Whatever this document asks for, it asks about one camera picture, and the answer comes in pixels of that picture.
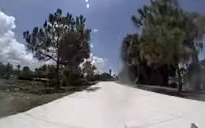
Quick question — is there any pale concrete path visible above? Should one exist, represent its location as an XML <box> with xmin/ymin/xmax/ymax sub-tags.
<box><xmin>0</xmin><ymin>80</ymin><xmax>205</xmax><ymax>128</ymax></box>

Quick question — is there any tall dark pine tree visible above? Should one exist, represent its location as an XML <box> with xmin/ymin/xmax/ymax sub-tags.
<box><xmin>22</xmin><ymin>8</ymin><xmax>92</xmax><ymax>88</ymax></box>

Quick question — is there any group of green trees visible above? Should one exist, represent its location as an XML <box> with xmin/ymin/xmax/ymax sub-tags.
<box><xmin>120</xmin><ymin>0</ymin><xmax>205</xmax><ymax>96</ymax></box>

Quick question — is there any dry grass ground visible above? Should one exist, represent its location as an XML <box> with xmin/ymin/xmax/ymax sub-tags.
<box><xmin>0</xmin><ymin>77</ymin><xmax>98</xmax><ymax>122</ymax></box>

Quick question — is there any distant tree line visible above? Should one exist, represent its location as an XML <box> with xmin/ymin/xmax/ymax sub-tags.
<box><xmin>0</xmin><ymin>61</ymin><xmax>119</xmax><ymax>82</ymax></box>

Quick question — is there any robot's own part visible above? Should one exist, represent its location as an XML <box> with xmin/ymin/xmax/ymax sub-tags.
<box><xmin>190</xmin><ymin>122</ymin><xmax>199</xmax><ymax>128</ymax></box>

